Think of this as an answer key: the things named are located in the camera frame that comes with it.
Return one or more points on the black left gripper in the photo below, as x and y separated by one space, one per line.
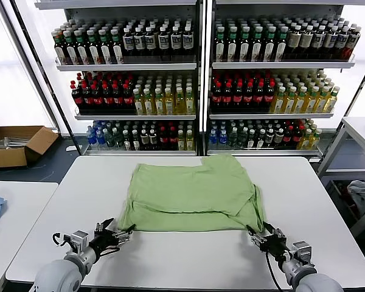
105 241

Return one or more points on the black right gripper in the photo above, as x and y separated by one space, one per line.
275 249

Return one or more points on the light green polo shirt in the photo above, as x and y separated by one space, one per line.
188 194

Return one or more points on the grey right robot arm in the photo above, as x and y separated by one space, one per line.
319 284

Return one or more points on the grey clothes pile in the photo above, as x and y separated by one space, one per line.
363 194

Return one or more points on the green tinted water bottle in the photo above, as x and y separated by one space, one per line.
118 140
242 139
110 140
233 139

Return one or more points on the blue label water bottle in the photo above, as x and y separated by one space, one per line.
92 140
223 138
213 138
101 140

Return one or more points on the white paper scrap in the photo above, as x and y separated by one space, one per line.
70 148

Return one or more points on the white cap brown label bottle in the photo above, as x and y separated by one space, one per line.
144 141
153 141
279 138
270 138

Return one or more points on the red cap cola bottle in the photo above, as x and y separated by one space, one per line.
216 97
128 98
238 97
249 97
173 141
87 98
269 97
288 138
297 138
227 97
259 97
98 98
77 98
108 98
164 141
118 98

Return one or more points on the green cap yellow tea bottle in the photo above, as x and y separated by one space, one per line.
190 105
138 105
315 140
321 103
190 142
290 103
169 105
300 103
180 105
181 142
311 103
279 103
149 105
305 140
332 102
159 105

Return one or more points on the brown cardboard box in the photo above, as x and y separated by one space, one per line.
6 158

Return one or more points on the green cap dark tea bottle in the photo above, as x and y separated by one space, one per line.
245 45
105 51
233 45
270 45
61 53
281 45
258 45
93 51
82 51
117 50
70 51
220 45

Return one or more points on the white cap dark drink bottle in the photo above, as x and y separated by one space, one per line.
139 42
342 42
176 42
128 42
318 41
330 41
150 42
187 42
163 42

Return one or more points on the beige label dark bottle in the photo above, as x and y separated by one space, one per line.
306 41
294 41

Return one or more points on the white cap red drink bottle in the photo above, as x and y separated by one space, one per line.
353 42

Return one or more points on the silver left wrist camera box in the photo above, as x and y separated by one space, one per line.
79 238

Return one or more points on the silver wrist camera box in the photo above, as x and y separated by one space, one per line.
302 251
79 238

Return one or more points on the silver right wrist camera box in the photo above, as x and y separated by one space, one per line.
302 251

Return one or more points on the grey metal frame workbench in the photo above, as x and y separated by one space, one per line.
360 129

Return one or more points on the black window frame post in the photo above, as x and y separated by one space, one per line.
33 48

